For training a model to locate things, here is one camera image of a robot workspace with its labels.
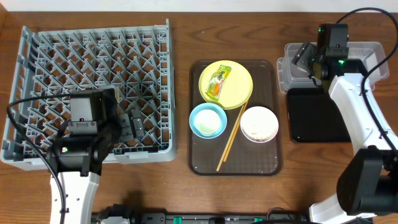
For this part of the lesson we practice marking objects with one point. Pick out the yellow round plate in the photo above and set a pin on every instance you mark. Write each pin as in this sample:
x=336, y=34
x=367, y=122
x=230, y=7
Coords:
x=237, y=88

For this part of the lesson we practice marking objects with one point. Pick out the green orange snack wrapper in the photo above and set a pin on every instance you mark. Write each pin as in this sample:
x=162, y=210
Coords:
x=216, y=82

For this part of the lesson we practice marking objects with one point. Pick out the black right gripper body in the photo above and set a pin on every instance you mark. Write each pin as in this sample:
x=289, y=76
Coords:
x=307, y=58

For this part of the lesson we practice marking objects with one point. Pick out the white plastic cup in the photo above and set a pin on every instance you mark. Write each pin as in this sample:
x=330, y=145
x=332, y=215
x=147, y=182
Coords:
x=207, y=122

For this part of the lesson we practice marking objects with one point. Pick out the grey plastic dishwasher rack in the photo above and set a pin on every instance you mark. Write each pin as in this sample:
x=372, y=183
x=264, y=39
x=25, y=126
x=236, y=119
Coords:
x=136, y=60

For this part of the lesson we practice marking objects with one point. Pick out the clear plastic waste bin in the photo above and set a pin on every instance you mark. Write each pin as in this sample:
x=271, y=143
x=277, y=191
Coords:
x=290, y=76

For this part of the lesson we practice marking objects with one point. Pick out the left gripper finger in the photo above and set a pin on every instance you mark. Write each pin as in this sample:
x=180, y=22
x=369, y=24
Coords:
x=137, y=124
x=127, y=131

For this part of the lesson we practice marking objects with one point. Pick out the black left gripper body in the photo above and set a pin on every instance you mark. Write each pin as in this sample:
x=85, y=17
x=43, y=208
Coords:
x=125, y=125

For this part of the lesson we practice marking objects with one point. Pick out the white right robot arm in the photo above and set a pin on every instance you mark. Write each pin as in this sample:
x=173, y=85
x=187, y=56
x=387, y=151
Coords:
x=368, y=186

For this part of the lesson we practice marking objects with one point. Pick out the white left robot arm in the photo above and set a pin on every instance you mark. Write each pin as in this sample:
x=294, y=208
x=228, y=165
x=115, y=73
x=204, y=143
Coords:
x=81, y=145

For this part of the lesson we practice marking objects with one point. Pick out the wooden chopstick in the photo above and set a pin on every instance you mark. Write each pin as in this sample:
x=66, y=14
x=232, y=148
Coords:
x=235, y=132
x=232, y=137

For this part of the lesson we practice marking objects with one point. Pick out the pink white bowl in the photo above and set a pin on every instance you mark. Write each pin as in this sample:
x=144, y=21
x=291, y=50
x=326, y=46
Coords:
x=259, y=113

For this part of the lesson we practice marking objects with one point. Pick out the black waste tray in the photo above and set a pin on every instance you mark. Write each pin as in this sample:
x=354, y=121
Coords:
x=314, y=117

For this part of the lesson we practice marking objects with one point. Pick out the light blue bowl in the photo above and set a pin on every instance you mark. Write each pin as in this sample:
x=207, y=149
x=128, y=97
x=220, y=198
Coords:
x=210, y=106

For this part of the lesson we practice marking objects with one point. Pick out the rice food scraps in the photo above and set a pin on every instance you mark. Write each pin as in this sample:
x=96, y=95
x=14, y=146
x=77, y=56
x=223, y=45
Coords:
x=257, y=131

